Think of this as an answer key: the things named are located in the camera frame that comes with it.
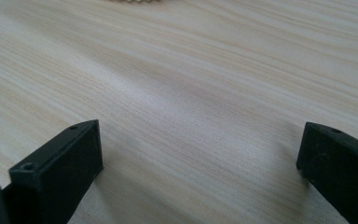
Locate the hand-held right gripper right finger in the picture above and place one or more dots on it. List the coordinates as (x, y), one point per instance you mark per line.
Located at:
(341, 168)

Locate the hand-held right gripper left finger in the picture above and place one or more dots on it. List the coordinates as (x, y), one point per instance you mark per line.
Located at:
(59, 174)

